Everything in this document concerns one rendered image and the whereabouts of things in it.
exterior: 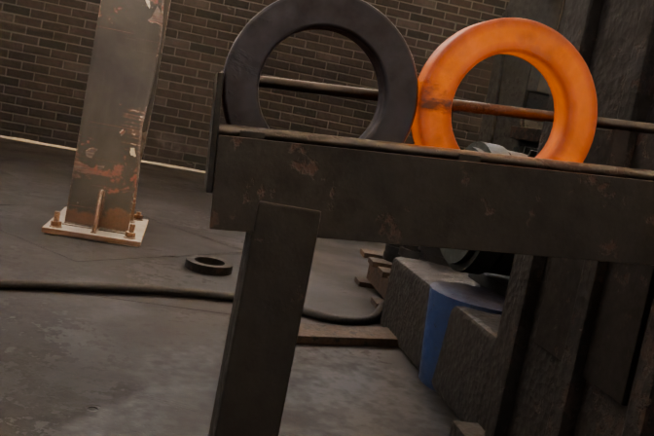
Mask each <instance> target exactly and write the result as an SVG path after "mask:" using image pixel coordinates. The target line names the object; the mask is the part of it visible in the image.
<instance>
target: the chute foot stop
mask: <svg viewBox="0 0 654 436"><path fill-rule="evenodd" d="M223 84H224V73H222V72H218V73H217V74H216V75H215V80H214V91H213V100H212V110H211V120H210V131H209V140H208V150H207V160H206V171H205V180H204V184H205V190H206V192H207V193H212V192H213V183H214V172H215V163H216V153H217V143H218V133H219V124H220V114H221V104H222V93H223Z"/></svg>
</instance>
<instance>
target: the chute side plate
mask: <svg viewBox="0 0 654 436"><path fill-rule="evenodd" d="M259 201H267V202H273V203H279V204H285V205H290V206H296V207H301V208H307V209H313V210H319V211H321V217H320V223H319V228H318V233H317V237H319V238H331V239H342V240H354V241H367V242H378V243H390V244H402V245H413V246H425V247H438V248H450V249H461V250H473V251H485V252H497V253H509V254H521V255H532V256H544V257H557V258H568V259H580V260H592V261H604V262H615V263H628V264H640V265H651V266H654V181H651V180H641V179H633V178H623V177H614V176H604V175H595V174H587V173H577V172H568V171H558V170H550V169H541V168H531V167H522V166H512V165H504V164H494V163H477V162H468V161H459V160H449V159H440V158H430V157H422V156H413V155H403V154H394V153H385V152H376V151H367V150H357V149H348V148H339V147H330V146H320V145H311V144H303V143H293V142H284V141H274V140H266V139H257V138H247V137H238V136H229V135H218V144H217V154H216V164H215V173H214V184H213V194H212V204H211V213H210V223H209V229H212V230H224V231H236V232H249V233H253V228H254V223H255V217H256V212H257V207H258V202H259Z"/></svg>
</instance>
